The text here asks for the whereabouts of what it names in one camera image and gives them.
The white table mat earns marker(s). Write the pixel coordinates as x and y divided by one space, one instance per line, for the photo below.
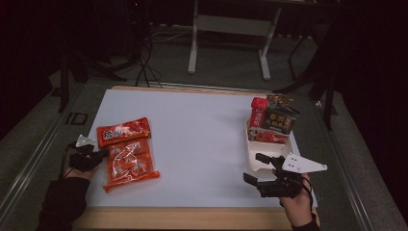
192 128

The person's right hand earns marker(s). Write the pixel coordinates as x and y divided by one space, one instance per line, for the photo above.
298 205

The black stand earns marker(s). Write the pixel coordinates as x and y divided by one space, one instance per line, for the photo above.
64 80
327 83

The black floor plate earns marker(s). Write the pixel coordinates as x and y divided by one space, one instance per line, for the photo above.
76 118

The white metal desk frame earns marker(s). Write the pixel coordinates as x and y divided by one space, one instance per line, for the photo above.
231 25

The metal floor rail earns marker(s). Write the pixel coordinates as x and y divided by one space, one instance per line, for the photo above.
346 166
29 166

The person's left hand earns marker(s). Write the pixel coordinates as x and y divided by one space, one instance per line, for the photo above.
78 174

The white compartment food container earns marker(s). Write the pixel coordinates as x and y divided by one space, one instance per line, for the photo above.
266 149

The red and black seasoning packet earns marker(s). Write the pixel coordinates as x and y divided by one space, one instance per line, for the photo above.
275 122

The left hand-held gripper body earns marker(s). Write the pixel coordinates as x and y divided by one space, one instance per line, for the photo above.
84 159

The gold foil packet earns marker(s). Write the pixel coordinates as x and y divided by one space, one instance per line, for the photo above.
279 99

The orange snack packet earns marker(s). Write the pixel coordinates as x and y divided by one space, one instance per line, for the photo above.
123 132

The clear orange multi-pack bag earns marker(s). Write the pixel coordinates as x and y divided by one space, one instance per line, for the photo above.
131 163

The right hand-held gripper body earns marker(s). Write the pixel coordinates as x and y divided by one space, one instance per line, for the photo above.
284 184

